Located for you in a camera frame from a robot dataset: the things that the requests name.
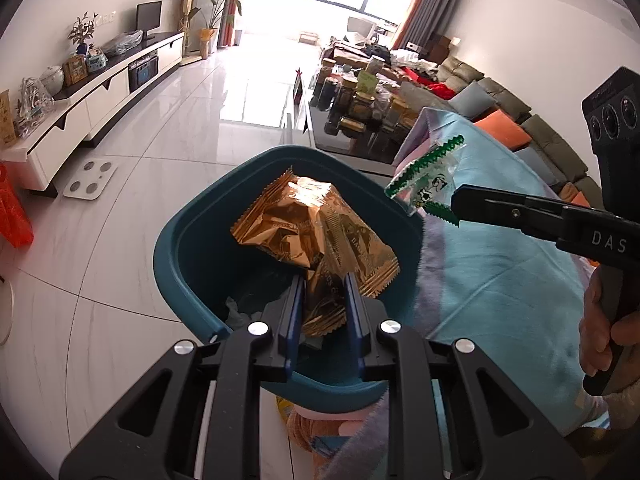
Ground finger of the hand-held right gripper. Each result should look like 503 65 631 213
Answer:
450 185 576 242

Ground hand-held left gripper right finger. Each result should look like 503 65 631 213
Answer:
344 272 586 480

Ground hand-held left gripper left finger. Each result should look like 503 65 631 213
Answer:
59 274 307 480

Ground white tissue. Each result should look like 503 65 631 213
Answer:
223 296 253 330

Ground narrow gold foil snack wrapper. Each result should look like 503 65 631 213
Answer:
300 195 401 339

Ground clear wrapper green serrated edges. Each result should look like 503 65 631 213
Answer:
384 135 469 229

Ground large gold foil snack wrapper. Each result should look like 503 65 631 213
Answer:
230 166 353 270

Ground teal trash bin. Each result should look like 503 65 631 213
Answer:
152 145 427 412

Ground person's right hand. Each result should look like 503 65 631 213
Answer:
578 272 640 378

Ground large orange cushion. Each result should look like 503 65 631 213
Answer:
557 182 592 209

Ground large blue cushion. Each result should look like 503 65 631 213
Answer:
515 147 559 187

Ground green sofa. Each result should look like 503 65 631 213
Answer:
400 55 607 211

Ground teal and grey striped tablecloth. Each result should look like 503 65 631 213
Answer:
320 106 618 480

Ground small orange cushion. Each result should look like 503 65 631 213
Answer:
472 112 531 151

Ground colourful printed cloth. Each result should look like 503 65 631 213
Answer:
275 395 361 461

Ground small blue cushion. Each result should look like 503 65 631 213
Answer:
447 80 499 122

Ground red cloth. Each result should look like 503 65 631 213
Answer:
405 71 457 101

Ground black glass coffee table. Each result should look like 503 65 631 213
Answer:
280 80 417 164

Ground brown corner cabinet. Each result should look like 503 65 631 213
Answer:
427 34 461 61

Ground group of jars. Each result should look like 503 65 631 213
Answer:
320 57 417 137

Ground pile of clothes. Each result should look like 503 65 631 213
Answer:
360 42 451 81

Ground grey and orange curtain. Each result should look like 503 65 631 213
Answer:
217 0 246 47
390 0 467 52

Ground white chair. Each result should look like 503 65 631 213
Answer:
346 16 376 41

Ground white bathroom scale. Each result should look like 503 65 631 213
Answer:
62 160 119 202

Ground white TV cabinet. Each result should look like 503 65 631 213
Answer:
22 30 186 193

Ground red plastic bag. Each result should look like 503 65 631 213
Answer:
0 162 35 249

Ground tall plant in yellow pot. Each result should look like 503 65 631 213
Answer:
187 0 243 57

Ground clear plastic bag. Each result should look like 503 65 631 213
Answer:
102 30 146 57

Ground framed picture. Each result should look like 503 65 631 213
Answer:
62 55 89 86

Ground clear glass vase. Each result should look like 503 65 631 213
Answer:
17 77 56 127

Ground black monitor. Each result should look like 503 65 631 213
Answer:
136 1 164 44

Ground white ceramic jar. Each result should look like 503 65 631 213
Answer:
40 65 66 94

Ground yellow box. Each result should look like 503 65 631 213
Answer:
0 90 19 149

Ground plant in blue vase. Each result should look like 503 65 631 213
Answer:
67 10 101 56

